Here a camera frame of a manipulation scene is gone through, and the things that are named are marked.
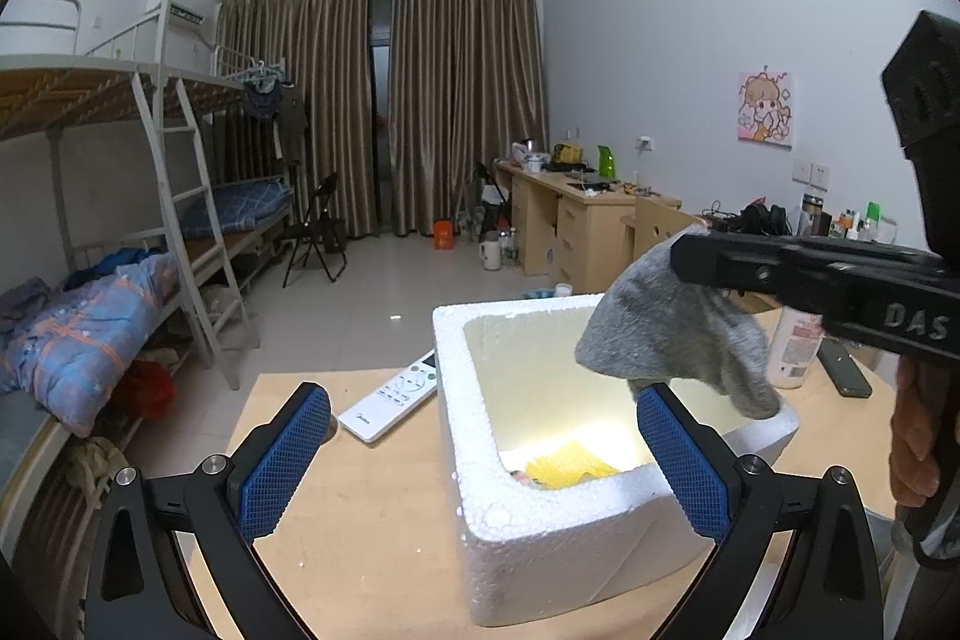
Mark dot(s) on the red cloth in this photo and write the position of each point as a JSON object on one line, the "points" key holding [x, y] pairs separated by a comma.
{"points": [[146, 389]]}

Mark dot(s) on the hanging dark clothes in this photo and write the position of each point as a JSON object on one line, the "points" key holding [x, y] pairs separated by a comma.
{"points": [[274, 119]]}

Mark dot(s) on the white foam box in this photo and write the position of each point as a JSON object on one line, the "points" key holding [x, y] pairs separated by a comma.
{"points": [[555, 557]]}

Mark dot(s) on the white electric kettle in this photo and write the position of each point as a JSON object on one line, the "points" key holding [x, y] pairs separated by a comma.
{"points": [[529, 156]]}

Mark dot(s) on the white air conditioner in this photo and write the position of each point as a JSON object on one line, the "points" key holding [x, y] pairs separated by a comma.
{"points": [[176, 3]]}

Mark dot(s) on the green bottle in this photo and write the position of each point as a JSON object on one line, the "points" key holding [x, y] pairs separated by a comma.
{"points": [[607, 162]]}

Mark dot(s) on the beige cloth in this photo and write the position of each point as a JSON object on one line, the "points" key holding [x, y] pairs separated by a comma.
{"points": [[94, 467]]}

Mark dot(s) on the black smartphone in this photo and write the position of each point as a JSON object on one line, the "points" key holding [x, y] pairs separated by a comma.
{"points": [[844, 370]]}

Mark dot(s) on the trash bin with blue bag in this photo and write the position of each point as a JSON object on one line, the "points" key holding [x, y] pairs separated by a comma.
{"points": [[538, 293]]}

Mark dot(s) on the blue checked bedding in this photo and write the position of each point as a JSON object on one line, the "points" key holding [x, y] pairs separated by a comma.
{"points": [[232, 209]]}

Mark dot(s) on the white lotion pump bottle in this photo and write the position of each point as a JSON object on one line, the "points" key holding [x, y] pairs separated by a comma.
{"points": [[795, 347]]}

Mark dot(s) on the white jug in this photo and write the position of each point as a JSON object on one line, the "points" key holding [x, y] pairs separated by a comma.
{"points": [[490, 251]]}

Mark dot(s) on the white wall switch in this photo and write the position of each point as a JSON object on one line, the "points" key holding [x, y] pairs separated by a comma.
{"points": [[811, 174]]}

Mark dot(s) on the wooden desk with drawers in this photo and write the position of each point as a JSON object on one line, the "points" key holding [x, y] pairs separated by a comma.
{"points": [[540, 224]]}

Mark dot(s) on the row of toiletry bottles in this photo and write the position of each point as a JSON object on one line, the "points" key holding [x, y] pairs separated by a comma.
{"points": [[862, 224]]}

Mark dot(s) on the brown curtain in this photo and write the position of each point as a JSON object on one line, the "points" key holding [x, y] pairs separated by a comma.
{"points": [[315, 100], [465, 100]]}

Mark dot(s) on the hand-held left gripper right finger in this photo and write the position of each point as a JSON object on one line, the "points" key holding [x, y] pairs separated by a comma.
{"points": [[682, 460]]}

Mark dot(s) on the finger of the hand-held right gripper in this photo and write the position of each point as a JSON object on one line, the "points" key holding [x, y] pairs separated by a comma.
{"points": [[750, 269]]}

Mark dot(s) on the orange container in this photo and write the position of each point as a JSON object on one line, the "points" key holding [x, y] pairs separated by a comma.
{"points": [[444, 235]]}

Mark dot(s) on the yellow mesh sponge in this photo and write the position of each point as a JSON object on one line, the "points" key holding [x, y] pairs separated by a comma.
{"points": [[570, 464]]}

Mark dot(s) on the white metal bunk bed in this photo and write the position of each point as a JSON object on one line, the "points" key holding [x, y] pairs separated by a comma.
{"points": [[225, 79], [90, 85]]}

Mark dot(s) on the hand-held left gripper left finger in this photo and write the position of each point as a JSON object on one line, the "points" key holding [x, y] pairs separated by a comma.
{"points": [[281, 460]]}

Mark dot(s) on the white remote control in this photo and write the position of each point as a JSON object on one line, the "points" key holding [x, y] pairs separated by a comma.
{"points": [[390, 396]]}

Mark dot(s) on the grey sock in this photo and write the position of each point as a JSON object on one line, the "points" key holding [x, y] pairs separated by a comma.
{"points": [[660, 325]]}

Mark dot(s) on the dark grey clothing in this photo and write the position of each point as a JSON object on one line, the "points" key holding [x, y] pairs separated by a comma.
{"points": [[22, 302]]}

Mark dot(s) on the wooden chair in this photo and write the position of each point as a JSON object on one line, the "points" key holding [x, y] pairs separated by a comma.
{"points": [[660, 235]]}

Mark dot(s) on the steel thermos bottle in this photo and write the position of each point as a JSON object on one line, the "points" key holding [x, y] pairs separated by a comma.
{"points": [[810, 214]]}

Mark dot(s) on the pink cartoon wall poster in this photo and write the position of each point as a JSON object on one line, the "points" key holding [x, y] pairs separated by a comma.
{"points": [[765, 109]]}

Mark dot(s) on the black headphones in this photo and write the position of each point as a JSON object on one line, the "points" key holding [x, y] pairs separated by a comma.
{"points": [[761, 218]]}

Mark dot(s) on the person's right hand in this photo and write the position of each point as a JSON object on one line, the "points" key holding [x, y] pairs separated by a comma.
{"points": [[915, 437]]}

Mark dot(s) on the black folding chair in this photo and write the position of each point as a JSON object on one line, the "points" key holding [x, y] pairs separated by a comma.
{"points": [[322, 227]]}

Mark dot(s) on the blue orange patterned quilt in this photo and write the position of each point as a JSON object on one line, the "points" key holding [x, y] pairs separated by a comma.
{"points": [[82, 332]]}

